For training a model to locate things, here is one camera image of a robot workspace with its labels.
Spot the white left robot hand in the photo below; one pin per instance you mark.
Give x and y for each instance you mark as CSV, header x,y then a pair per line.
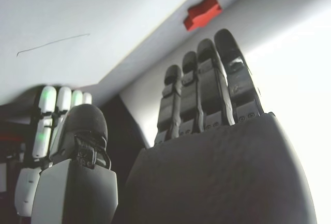
x,y
212,177

